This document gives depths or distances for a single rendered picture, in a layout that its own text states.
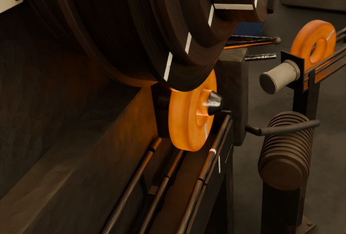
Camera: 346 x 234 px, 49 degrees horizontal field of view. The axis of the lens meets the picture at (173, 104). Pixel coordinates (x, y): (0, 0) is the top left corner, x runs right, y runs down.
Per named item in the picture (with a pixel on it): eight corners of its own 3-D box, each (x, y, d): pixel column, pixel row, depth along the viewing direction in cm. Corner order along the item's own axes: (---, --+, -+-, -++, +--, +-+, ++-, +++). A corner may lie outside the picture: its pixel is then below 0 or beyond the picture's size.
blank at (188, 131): (160, 94, 56) (182, 97, 54) (196, 43, 66) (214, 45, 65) (174, 167, 65) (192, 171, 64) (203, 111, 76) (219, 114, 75)
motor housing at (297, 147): (252, 277, 123) (256, 152, 94) (263, 225, 140) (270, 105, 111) (294, 288, 119) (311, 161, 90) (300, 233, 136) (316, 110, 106)
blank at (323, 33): (300, 84, 108) (310, 88, 105) (280, 55, 97) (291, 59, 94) (332, 40, 108) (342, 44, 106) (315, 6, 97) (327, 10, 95)
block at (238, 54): (200, 142, 96) (193, 57, 83) (209, 124, 102) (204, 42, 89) (242, 149, 92) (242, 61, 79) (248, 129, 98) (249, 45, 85)
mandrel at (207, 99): (126, 110, 68) (122, 89, 66) (137, 97, 72) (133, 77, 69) (219, 122, 62) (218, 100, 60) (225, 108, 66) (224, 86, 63)
